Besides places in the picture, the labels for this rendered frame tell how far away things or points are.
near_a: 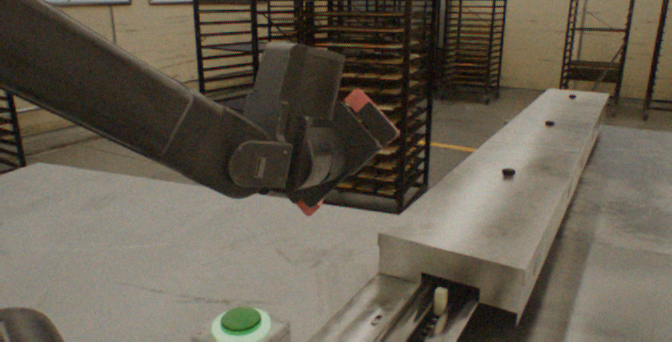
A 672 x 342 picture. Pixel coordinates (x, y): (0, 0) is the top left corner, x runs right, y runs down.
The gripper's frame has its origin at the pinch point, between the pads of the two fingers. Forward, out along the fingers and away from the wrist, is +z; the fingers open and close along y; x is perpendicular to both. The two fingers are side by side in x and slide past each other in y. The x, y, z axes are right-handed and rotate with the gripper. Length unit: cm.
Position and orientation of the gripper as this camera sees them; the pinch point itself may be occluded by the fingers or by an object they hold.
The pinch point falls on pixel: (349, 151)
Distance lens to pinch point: 61.4
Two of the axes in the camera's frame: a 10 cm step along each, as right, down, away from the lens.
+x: 6.4, 7.4, -1.9
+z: 3.2, -0.4, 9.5
